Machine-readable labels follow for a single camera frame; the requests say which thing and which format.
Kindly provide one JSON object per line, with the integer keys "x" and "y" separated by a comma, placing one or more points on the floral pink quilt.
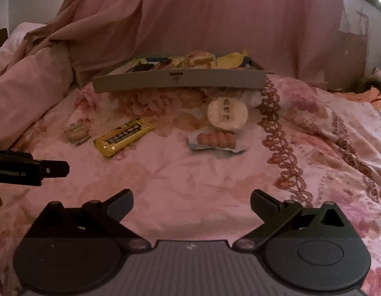
{"x": 303, "y": 144}

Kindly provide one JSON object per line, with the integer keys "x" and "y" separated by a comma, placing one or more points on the pink folded duvet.
{"x": 30, "y": 86}

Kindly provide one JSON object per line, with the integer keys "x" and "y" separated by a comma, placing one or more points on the grey cardboard tray box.
{"x": 234, "y": 70}

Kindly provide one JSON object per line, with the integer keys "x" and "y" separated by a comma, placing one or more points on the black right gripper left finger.
{"x": 107, "y": 217}

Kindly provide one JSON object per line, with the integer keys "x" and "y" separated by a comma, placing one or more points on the round white rice cracker pack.
{"x": 228, "y": 114}

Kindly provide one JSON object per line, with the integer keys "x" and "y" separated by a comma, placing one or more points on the sausage snack blue packet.
{"x": 215, "y": 140}

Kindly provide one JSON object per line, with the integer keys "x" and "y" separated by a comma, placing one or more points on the orange cloth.
{"x": 372, "y": 96}

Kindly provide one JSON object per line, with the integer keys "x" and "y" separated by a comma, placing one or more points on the orange bread packet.
{"x": 196, "y": 59}

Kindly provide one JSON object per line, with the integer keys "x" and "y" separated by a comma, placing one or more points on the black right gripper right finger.
{"x": 276, "y": 216}

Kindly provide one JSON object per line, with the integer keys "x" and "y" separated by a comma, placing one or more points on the small green pastry packet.
{"x": 76, "y": 133}

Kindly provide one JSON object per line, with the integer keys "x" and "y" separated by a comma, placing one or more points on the pink curtain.
{"x": 293, "y": 38}

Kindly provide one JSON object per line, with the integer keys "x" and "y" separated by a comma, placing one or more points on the yellow snack bar packet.
{"x": 122, "y": 136}

